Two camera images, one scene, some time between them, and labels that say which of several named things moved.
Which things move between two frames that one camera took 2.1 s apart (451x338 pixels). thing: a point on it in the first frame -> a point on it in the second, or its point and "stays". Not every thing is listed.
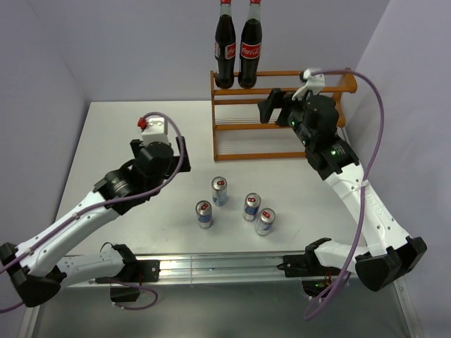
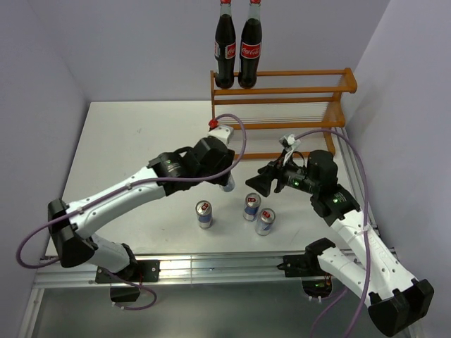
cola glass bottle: [251, 44] stays
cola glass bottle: [225, 46] stays
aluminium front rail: [246, 268] stays
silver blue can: [204, 210] stays
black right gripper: [279, 98] -> [262, 182]
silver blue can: [219, 191] -> [231, 184]
